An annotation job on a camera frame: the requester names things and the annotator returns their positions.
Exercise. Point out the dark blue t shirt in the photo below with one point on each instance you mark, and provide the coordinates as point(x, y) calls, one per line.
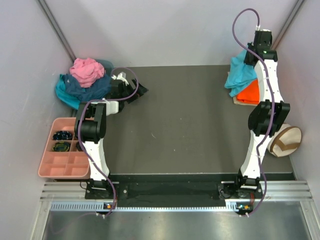
point(97, 90)

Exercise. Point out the dark hair tie green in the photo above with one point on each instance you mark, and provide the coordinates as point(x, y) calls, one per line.
point(61, 146)

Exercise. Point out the teal plastic laundry bin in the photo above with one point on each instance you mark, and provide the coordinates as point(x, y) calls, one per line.
point(108, 66)

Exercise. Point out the dark hair tie blue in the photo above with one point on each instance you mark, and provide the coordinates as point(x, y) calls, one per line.
point(62, 135)

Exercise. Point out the grey slotted cable duct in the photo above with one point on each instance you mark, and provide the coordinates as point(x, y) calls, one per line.
point(68, 206)

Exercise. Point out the cream canvas drawstring bag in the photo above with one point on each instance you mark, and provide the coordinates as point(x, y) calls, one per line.
point(285, 141)

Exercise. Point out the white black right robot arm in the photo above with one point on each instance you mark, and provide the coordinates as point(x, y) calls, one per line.
point(268, 116)

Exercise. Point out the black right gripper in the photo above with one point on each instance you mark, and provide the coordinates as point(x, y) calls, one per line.
point(246, 60)

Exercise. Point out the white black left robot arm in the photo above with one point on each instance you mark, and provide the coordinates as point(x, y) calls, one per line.
point(90, 129)

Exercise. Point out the teal t shirt in bin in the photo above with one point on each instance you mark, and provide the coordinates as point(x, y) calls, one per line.
point(60, 90)

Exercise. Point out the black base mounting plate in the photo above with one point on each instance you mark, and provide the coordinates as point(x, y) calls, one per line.
point(175, 190)

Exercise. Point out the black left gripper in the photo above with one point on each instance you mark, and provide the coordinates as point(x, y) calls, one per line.
point(141, 91)

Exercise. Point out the folded orange t shirt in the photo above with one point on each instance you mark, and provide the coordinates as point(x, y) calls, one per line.
point(250, 95)

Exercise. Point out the light blue t shirt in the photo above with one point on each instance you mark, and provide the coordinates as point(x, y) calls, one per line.
point(240, 75)

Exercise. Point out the pink t shirt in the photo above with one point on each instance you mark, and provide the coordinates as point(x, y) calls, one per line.
point(86, 71)

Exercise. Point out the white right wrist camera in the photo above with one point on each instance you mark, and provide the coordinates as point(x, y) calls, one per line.
point(258, 28)

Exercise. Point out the pink compartment tray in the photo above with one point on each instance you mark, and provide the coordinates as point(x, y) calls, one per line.
point(63, 165)

